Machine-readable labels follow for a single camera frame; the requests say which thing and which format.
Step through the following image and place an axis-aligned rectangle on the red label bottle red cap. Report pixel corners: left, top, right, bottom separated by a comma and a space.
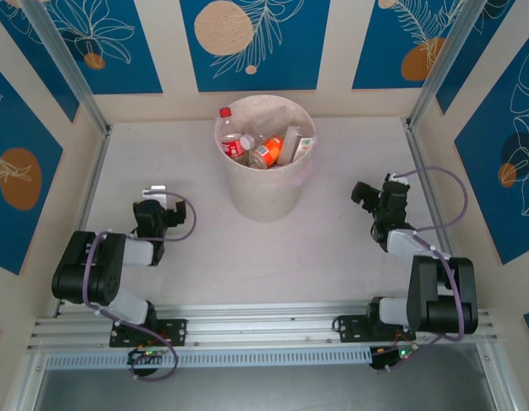
218, 106, 249, 163

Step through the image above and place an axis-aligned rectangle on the small white carton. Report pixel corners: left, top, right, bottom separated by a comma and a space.
276, 124, 316, 166

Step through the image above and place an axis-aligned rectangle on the clear plastic bottle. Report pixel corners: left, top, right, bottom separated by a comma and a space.
240, 132, 265, 152

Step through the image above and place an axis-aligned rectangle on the orange label bottle brown cap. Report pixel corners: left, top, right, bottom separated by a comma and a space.
248, 134, 286, 171

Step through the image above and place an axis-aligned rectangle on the beige round plastic bin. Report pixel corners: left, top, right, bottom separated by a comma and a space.
212, 94, 318, 223

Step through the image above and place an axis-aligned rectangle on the small circuit board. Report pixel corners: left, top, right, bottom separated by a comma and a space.
368, 345, 413, 372
126, 347, 166, 366

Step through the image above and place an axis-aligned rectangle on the grey metal panel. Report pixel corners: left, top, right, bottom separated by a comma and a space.
31, 367, 501, 411

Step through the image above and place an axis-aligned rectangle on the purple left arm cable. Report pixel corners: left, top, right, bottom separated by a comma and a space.
82, 193, 199, 343

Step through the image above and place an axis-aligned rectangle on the aluminium side rail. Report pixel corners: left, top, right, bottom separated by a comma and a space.
401, 118, 495, 329
52, 123, 114, 320

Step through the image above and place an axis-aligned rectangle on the purple cable loop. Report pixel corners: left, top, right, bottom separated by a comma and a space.
129, 337, 180, 383

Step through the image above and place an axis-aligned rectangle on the aluminium frame post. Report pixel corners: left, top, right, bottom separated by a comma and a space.
21, 0, 112, 138
406, 0, 496, 132

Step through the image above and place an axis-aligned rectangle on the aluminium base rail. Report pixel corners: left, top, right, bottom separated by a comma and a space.
27, 299, 501, 356

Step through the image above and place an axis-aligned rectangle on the white slotted cable duct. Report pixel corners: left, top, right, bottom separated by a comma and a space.
44, 345, 373, 370

